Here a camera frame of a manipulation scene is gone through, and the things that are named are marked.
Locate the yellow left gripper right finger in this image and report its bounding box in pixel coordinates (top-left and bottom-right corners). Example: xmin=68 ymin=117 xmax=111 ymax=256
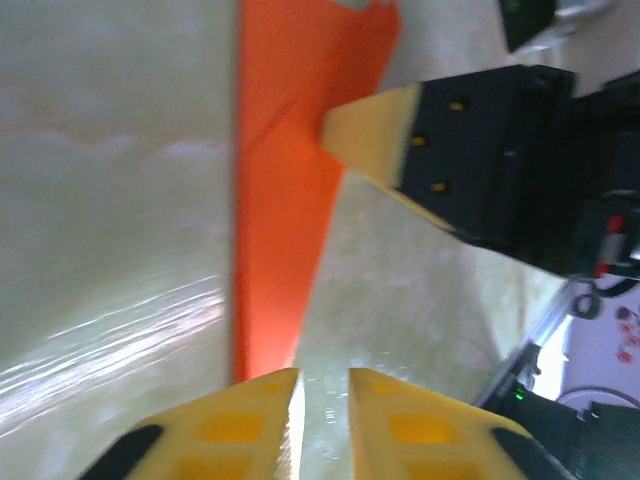
xmin=348 ymin=368 xmax=576 ymax=480

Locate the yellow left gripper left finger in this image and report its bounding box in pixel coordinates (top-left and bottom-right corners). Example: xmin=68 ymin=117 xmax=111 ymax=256
xmin=77 ymin=367 xmax=304 ymax=480

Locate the orange paper sheet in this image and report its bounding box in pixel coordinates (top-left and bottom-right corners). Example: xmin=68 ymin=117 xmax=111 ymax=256
xmin=232 ymin=0 xmax=405 ymax=384

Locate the thin black cable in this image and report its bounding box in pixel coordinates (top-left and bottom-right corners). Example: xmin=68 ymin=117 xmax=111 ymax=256
xmin=572 ymin=277 xmax=634 ymax=321

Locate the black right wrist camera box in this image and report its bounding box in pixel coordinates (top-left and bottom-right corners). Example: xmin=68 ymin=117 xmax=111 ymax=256
xmin=498 ymin=0 xmax=560 ymax=54

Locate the grey sleeved right arm cable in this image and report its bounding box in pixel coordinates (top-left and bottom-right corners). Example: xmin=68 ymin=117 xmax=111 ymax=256
xmin=557 ymin=385 xmax=640 ymax=407

